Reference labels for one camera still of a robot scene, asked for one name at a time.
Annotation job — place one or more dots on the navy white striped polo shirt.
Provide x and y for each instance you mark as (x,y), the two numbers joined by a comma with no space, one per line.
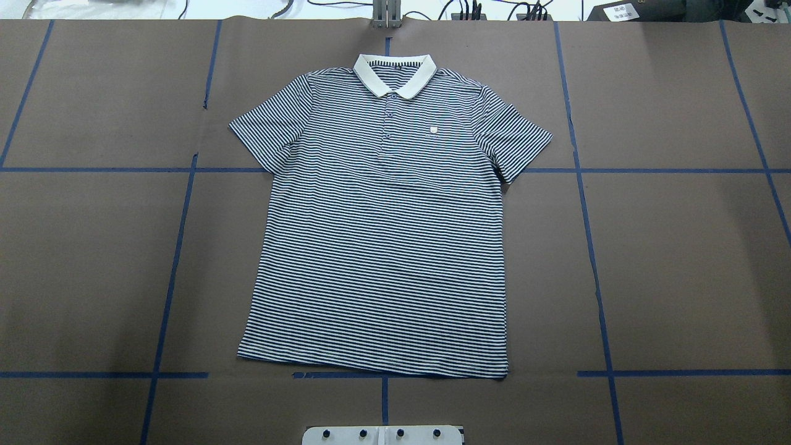
(383,248)

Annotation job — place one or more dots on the black power box with label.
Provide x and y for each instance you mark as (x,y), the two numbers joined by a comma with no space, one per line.
(657,11)

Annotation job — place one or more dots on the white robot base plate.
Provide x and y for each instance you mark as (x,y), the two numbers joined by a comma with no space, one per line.
(385,434)

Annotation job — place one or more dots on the aluminium frame post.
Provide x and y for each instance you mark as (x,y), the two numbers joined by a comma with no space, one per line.
(386,14)

